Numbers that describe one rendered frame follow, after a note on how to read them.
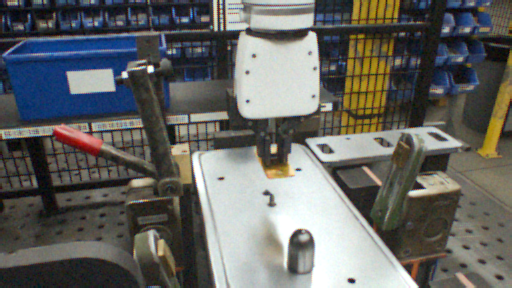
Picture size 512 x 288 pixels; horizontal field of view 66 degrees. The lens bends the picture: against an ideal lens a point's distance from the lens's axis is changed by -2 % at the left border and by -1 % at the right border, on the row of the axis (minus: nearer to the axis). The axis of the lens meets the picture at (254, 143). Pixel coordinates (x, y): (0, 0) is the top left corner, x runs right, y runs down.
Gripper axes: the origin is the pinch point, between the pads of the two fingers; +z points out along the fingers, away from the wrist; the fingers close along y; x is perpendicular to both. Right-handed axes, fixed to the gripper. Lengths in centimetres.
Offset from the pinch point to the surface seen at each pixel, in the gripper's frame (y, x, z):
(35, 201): -53, 58, 40
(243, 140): 0.9, 24.9, 10.6
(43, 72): -36, 35, -3
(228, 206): -6.3, 0.8, 9.3
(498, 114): 211, 165, 77
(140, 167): -17.5, -0.8, 0.7
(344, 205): 10.0, -2.7, 9.3
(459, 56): 175, 172, 36
